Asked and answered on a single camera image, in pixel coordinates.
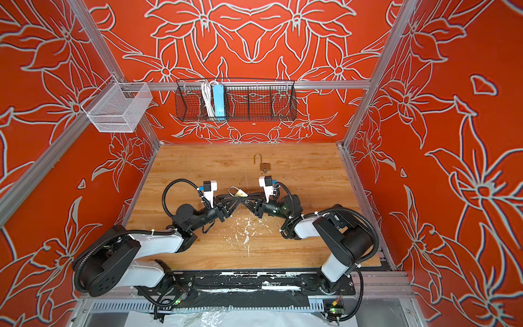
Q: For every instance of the light blue box in basket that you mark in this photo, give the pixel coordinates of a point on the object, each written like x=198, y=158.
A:
x=218, y=92

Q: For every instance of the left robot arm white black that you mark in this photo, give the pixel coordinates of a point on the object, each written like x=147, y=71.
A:
x=116, y=259

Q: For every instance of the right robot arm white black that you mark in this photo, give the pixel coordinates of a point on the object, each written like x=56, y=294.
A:
x=349, y=236

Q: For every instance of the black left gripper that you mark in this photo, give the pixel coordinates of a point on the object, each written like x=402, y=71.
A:
x=220, y=198

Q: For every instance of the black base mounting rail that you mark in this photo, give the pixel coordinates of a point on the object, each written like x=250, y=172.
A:
x=250, y=289

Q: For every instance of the brass padlock with steel shackle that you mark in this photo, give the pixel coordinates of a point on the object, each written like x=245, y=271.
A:
x=265, y=167

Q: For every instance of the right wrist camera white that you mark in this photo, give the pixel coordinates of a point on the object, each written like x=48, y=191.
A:
x=268, y=185

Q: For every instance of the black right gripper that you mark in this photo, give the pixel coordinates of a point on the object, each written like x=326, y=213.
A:
x=256, y=211

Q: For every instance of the white wire mesh basket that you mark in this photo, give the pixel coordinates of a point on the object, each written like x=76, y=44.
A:
x=114, y=110

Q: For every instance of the black wire wall basket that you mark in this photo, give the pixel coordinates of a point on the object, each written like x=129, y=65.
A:
x=246, y=100

